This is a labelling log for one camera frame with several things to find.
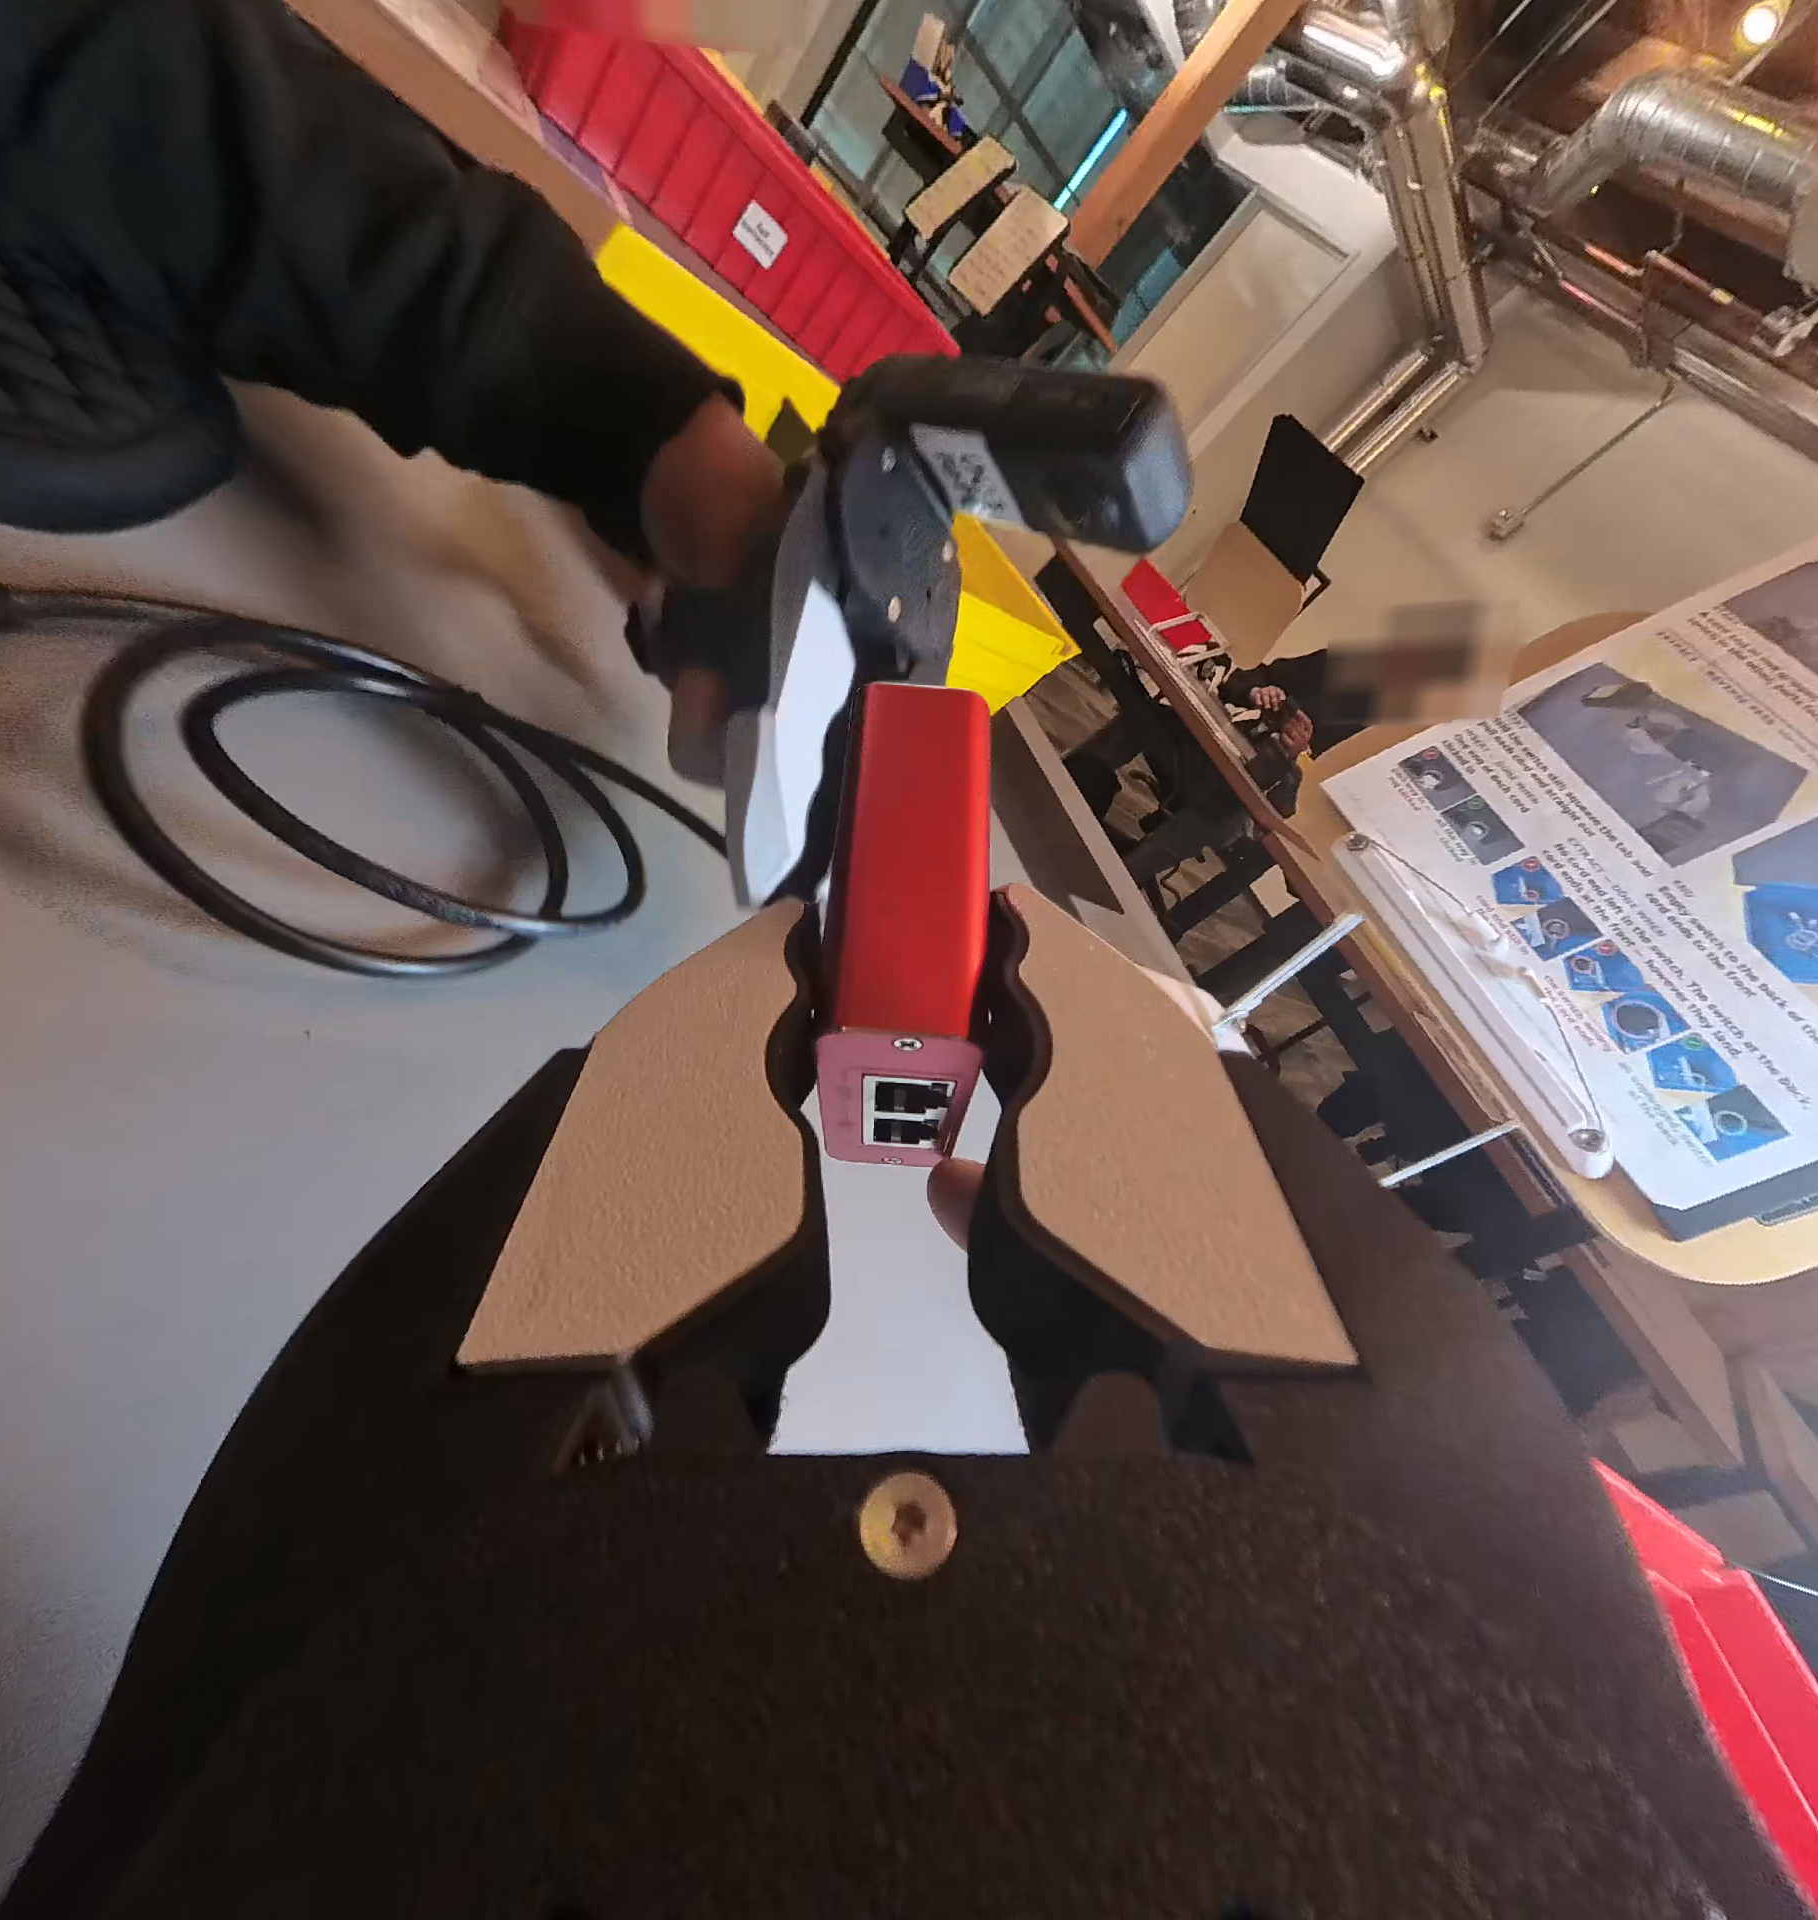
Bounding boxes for brown wooden desk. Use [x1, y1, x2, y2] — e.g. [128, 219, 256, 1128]
[1052, 540, 1323, 903]

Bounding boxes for small red bin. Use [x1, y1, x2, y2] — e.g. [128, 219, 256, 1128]
[1118, 558, 1220, 652]

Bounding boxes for round silver duct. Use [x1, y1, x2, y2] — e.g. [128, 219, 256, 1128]
[1524, 66, 1818, 226]

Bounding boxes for white cabinet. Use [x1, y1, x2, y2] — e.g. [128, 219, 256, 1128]
[1103, 151, 1406, 466]

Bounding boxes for person's left hand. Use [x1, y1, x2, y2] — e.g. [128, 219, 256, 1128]
[640, 394, 788, 595]

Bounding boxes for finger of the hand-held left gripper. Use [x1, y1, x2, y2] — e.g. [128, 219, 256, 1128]
[726, 577, 862, 908]

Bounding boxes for metal wall conduit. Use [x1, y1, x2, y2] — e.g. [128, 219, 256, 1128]
[1486, 375, 1685, 543]

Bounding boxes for printed instruction sheet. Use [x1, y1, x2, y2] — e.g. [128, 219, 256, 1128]
[1321, 554, 1818, 1239]

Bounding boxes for person's left forearm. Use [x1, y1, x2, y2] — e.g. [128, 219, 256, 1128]
[0, 0, 745, 562]

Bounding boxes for red ethernet splitter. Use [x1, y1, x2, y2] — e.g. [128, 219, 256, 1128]
[818, 683, 992, 1163]

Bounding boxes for tan paper sheet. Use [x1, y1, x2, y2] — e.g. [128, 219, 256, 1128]
[907, 133, 1020, 242]
[947, 187, 1073, 316]

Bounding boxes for yellow plastic bin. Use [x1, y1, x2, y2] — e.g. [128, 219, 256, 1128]
[596, 224, 1078, 714]

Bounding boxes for document stand with white base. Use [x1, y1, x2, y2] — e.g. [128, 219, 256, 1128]
[1208, 516, 1818, 1290]

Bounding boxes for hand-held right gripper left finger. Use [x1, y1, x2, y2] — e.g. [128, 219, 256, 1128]
[457, 900, 833, 1373]

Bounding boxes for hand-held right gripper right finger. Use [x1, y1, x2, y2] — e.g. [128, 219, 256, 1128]
[969, 881, 1362, 1373]

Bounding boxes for silver pipes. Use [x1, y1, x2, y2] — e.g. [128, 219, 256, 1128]
[1224, 0, 1496, 466]

